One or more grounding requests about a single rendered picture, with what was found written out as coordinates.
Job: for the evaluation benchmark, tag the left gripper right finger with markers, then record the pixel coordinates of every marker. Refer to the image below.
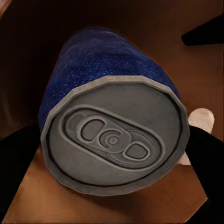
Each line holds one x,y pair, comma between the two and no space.
206,154

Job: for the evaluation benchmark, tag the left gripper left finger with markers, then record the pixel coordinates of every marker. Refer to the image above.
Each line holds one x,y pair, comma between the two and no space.
16,153

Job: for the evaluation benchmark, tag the trash can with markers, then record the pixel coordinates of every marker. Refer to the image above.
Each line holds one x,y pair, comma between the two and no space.
30,32

